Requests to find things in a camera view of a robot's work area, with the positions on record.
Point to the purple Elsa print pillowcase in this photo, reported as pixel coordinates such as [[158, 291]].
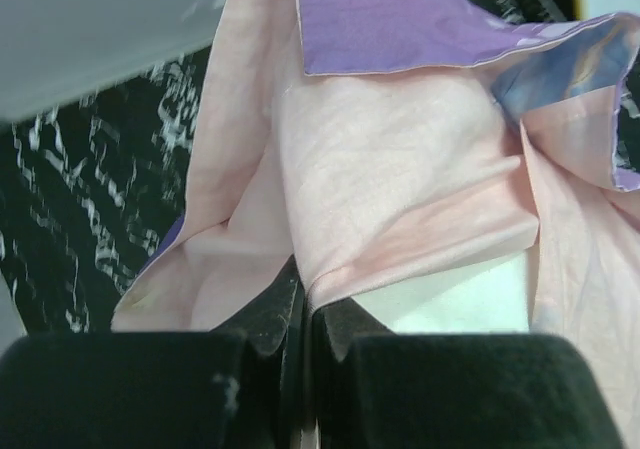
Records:
[[379, 143]]

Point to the white pillow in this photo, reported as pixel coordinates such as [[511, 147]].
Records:
[[450, 299]]

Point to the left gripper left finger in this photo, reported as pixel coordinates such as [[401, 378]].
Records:
[[236, 386]]

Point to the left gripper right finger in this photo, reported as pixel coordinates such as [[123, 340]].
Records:
[[377, 389]]

